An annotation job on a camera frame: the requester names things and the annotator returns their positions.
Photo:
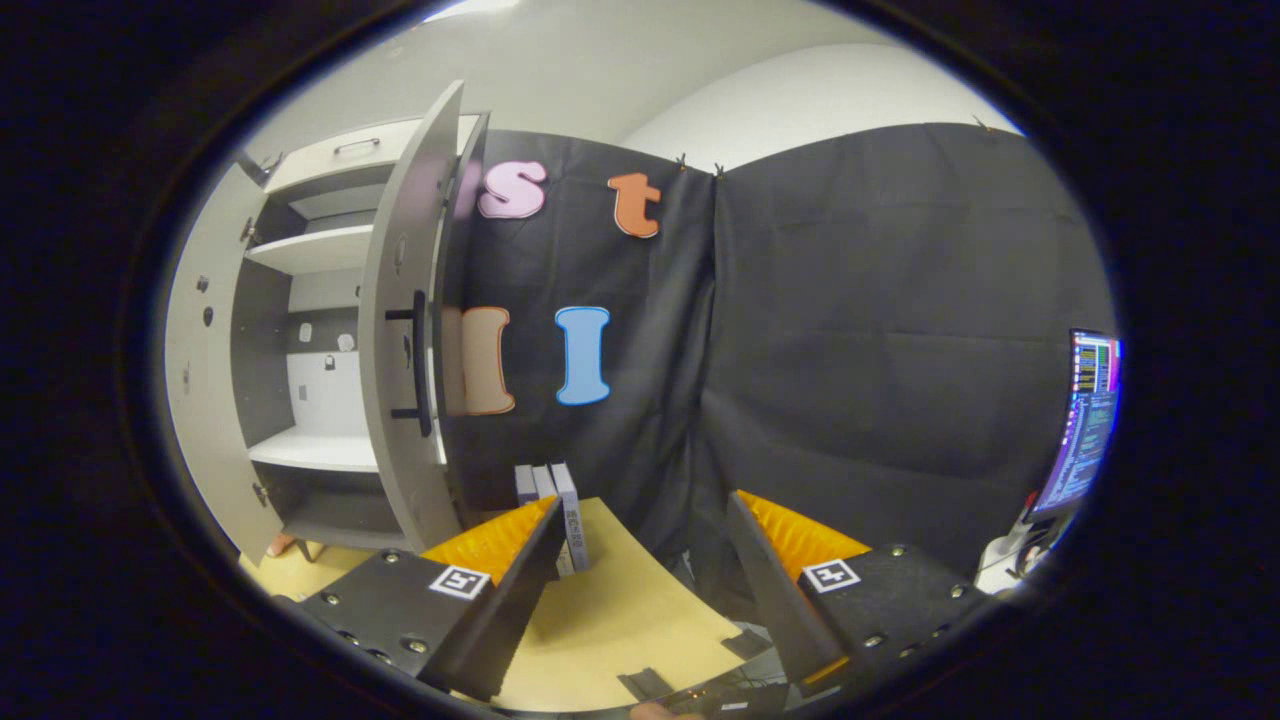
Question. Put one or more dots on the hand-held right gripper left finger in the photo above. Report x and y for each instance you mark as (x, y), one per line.
(520, 600)

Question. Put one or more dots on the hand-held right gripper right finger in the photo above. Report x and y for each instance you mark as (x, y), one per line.
(770, 590)

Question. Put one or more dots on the white cabinet door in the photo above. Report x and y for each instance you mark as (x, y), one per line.
(200, 400)
(385, 250)

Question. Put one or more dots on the white cabinet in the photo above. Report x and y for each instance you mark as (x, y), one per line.
(315, 250)

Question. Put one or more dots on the grey book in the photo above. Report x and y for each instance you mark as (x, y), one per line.
(572, 520)
(525, 483)
(545, 482)

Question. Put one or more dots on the black backdrop cloth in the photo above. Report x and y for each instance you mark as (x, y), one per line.
(880, 320)

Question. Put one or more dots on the computer monitor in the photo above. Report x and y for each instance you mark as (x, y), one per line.
(1085, 420)

